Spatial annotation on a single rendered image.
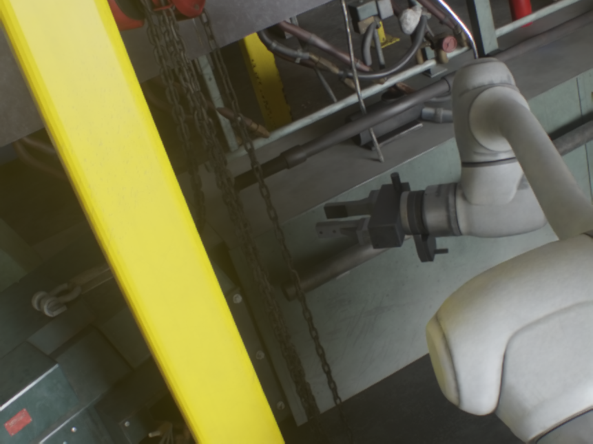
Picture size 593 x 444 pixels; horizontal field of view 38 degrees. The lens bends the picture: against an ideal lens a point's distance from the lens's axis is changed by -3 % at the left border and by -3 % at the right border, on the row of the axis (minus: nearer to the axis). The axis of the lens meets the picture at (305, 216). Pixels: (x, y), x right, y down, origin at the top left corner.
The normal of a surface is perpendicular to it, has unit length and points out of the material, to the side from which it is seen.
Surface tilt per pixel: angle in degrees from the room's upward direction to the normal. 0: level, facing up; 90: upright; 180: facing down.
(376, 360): 90
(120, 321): 45
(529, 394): 62
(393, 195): 0
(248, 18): 90
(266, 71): 90
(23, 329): 0
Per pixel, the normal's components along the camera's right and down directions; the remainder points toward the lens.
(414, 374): -0.27, -0.82
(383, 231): -0.25, 0.56
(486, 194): -0.38, 0.10
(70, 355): 0.30, -0.44
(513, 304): -0.19, -0.47
